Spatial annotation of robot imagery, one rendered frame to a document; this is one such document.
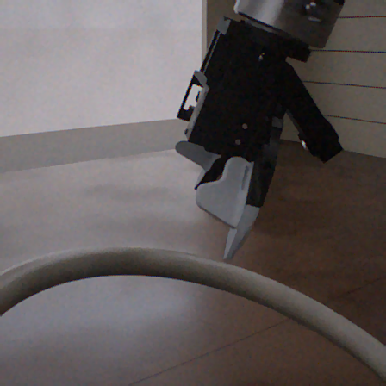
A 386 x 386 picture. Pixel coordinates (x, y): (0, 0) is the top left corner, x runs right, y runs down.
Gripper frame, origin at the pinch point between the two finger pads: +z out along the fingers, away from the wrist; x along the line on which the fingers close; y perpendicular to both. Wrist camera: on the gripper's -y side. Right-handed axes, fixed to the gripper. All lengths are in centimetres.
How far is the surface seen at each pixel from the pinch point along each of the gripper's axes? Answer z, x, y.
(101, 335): 162, -176, -42
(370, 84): 18, -641, -407
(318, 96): 73, -722, -380
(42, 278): 5.0, 9.1, 16.2
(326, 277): 121, -226, -186
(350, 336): 4.9, 8.2, -16.2
